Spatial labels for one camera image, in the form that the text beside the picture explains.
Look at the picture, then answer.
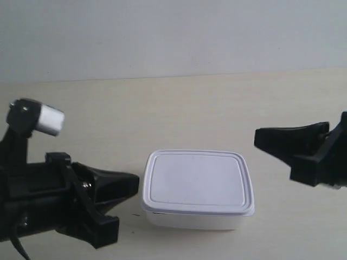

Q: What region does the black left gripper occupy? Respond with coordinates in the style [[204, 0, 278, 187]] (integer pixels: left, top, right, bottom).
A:
[[1, 128, 139, 249]]

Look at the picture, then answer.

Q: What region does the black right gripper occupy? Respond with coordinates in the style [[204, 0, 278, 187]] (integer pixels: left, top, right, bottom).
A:
[[254, 111, 346, 189]]

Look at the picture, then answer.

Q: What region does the white lidded plastic container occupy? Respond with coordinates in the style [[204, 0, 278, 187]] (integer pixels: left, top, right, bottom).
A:
[[141, 149, 255, 230]]

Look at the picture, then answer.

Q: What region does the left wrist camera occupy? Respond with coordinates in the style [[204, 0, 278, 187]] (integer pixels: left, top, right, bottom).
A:
[[6, 98, 65, 137]]

